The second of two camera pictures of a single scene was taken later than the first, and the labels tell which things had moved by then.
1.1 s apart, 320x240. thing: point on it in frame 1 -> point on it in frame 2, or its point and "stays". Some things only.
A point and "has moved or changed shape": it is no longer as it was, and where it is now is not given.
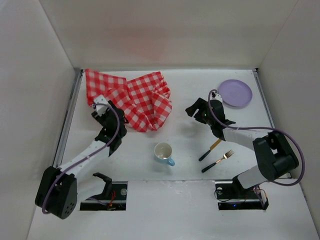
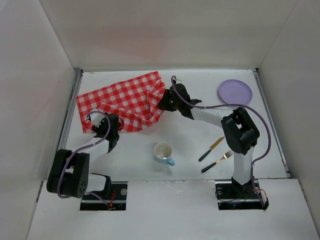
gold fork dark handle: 225,156 stays
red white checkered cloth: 144,99 has moved or changed shape
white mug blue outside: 163,152 stays
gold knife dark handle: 213,146 stays
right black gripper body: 199,113 -> 163,102
